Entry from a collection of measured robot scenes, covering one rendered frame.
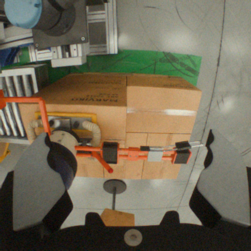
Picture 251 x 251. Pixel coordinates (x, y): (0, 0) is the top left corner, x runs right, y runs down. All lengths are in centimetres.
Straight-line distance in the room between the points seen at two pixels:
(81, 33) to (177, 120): 99
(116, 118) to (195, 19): 137
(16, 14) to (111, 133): 66
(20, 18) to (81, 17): 25
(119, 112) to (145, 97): 44
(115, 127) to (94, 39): 90
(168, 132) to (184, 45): 94
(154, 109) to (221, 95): 111
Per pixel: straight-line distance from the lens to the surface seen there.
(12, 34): 87
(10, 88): 148
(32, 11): 43
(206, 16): 187
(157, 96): 117
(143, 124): 125
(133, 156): 72
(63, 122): 78
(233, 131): 247
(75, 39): 62
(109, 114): 76
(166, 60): 169
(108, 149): 69
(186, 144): 76
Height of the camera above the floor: 163
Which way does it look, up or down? 61 degrees down
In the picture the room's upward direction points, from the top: 180 degrees counter-clockwise
